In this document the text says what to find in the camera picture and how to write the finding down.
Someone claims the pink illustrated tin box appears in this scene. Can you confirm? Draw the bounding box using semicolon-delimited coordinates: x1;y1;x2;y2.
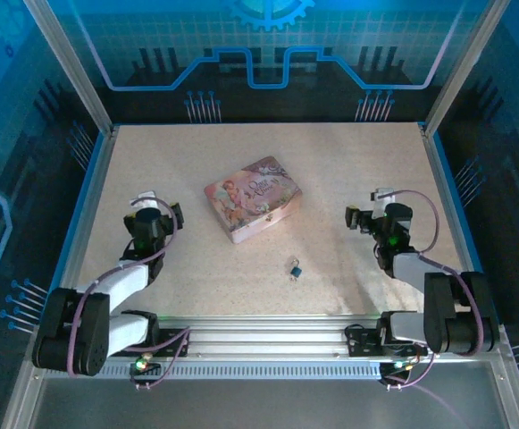
203;155;304;246

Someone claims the grey metal panel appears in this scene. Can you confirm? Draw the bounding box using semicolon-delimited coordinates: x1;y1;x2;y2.
29;359;508;429

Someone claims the aluminium side rail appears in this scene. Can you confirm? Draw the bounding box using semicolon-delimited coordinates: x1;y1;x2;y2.
46;126;121;324
419;123;489;324

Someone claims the aluminium slotted base rail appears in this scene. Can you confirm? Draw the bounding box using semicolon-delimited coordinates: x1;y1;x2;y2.
30;315;511;381

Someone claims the aluminium frame post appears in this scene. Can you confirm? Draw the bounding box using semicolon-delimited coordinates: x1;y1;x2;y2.
24;0;118;135
423;0;508;135

